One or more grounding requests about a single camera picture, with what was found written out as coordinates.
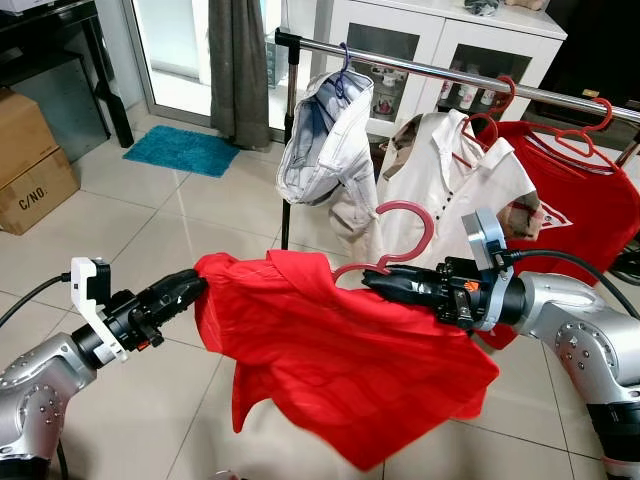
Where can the glass sliding door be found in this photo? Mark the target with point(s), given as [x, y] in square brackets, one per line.
[170, 50]

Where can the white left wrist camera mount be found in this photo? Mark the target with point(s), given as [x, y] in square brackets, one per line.
[85, 300]

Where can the grey curtain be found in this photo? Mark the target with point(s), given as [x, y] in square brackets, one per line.
[240, 70]

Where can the plain red shirt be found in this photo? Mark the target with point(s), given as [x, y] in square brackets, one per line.
[340, 360]

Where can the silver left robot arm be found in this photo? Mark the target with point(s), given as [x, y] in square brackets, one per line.
[40, 385]

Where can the black desk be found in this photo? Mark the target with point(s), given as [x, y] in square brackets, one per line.
[50, 45]

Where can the white glass-door cabinet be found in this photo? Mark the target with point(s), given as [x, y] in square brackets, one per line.
[440, 35]

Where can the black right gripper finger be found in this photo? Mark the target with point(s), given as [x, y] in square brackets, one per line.
[415, 292]
[405, 275]

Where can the purple hanger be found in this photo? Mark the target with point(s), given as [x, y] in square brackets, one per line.
[342, 75]

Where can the metal clothes rack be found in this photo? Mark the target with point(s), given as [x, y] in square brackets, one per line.
[420, 67]

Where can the white button shirt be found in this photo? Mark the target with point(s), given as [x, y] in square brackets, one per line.
[450, 190]

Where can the pink plastic hanger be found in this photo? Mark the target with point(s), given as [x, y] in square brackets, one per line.
[430, 232]

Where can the dark item on cabinet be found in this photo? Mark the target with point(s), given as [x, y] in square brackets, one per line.
[482, 7]

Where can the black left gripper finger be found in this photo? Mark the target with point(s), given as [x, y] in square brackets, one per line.
[180, 282]
[183, 303]

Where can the teal floor mat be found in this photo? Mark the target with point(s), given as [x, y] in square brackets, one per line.
[180, 150]

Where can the pale denim garment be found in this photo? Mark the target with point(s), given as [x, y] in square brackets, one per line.
[325, 150]

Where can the tan item on cabinet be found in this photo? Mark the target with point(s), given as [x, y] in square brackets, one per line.
[527, 4]

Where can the red plastic hanger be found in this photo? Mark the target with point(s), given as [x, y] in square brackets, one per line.
[608, 115]
[508, 92]

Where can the red printed t-shirt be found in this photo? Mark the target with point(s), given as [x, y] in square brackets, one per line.
[590, 210]

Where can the printed cardboard box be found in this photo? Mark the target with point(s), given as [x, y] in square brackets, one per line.
[40, 195]

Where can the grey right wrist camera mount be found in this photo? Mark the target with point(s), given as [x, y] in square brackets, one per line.
[485, 235]

